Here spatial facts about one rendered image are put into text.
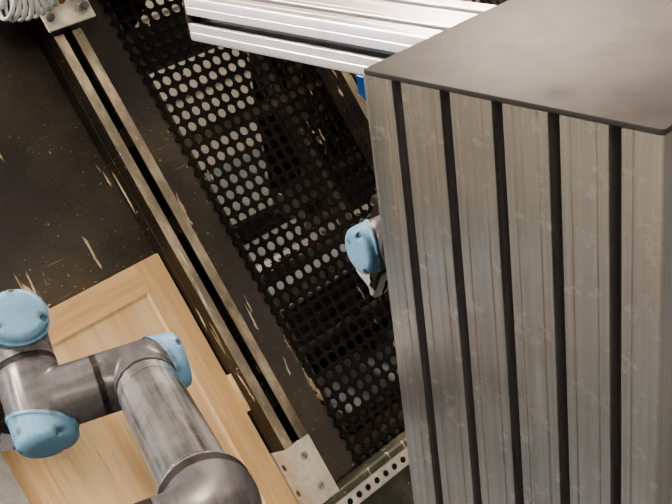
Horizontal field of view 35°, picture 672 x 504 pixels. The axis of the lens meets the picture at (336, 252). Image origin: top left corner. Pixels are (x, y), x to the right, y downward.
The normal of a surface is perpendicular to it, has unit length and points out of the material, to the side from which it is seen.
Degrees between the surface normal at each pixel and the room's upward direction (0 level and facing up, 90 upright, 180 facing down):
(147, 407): 26
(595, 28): 0
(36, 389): 33
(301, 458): 57
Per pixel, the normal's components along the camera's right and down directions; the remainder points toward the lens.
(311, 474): 0.52, -0.25
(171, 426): -0.28, -0.88
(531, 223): -0.69, 0.42
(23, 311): 0.29, -0.55
